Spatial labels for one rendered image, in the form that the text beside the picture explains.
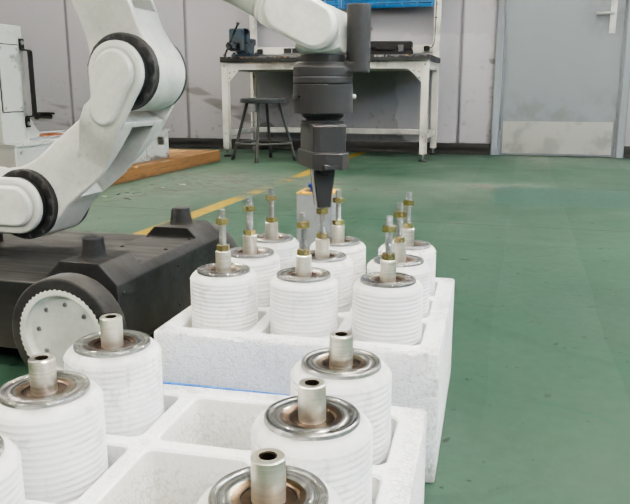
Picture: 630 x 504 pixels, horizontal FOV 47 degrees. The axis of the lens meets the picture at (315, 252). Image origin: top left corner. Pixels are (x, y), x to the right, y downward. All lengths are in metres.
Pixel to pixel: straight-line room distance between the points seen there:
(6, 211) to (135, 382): 0.87
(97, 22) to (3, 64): 2.21
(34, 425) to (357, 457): 0.26
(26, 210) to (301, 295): 0.72
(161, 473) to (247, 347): 0.31
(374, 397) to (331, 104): 0.51
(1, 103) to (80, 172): 2.16
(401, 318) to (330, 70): 0.36
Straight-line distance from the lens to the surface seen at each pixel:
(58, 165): 1.52
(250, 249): 1.14
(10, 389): 0.68
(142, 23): 1.43
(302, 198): 1.37
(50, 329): 1.32
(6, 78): 3.66
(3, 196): 1.55
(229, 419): 0.80
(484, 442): 1.12
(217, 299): 1.00
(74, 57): 7.29
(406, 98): 6.13
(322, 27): 1.03
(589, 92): 6.06
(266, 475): 0.46
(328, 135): 1.05
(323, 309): 0.98
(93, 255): 1.33
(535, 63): 6.05
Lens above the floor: 0.50
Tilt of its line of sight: 13 degrees down
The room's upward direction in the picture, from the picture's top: straight up
